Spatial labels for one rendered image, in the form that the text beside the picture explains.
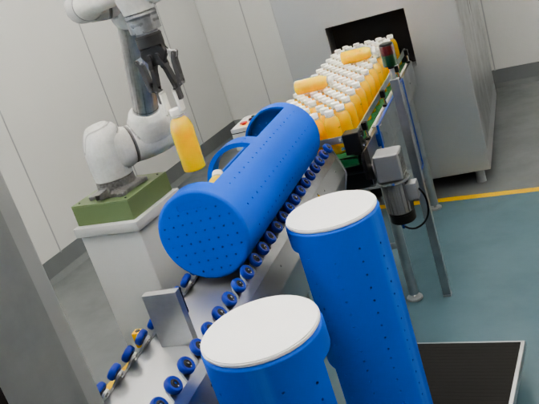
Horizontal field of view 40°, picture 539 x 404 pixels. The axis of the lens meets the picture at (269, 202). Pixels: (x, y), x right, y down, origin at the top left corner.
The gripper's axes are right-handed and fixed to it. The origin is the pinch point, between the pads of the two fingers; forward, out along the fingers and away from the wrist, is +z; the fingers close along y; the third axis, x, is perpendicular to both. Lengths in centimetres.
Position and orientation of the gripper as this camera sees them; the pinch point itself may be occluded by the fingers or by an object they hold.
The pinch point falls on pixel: (172, 102)
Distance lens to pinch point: 212.2
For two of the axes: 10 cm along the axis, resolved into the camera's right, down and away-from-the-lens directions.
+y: 9.1, -1.6, -3.9
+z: 3.0, 8.9, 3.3
